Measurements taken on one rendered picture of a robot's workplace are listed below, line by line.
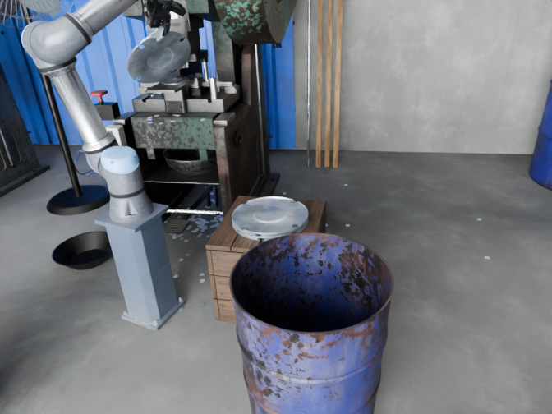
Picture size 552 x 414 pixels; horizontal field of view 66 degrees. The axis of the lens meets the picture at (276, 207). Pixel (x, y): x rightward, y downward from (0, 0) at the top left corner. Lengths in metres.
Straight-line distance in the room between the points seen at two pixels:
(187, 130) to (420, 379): 1.36
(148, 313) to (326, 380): 0.86
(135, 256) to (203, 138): 0.66
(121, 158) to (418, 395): 1.20
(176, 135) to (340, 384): 1.34
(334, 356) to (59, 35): 1.11
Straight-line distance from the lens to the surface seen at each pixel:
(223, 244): 1.51
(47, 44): 1.42
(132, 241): 1.55
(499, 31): 3.28
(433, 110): 3.29
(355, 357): 1.06
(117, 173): 1.48
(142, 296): 1.69
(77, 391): 1.65
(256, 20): 1.75
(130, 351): 1.70
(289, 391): 1.12
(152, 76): 2.04
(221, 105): 2.00
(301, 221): 1.56
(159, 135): 2.05
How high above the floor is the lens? 1.15
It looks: 27 degrees down
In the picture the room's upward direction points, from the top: 3 degrees counter-clockwise
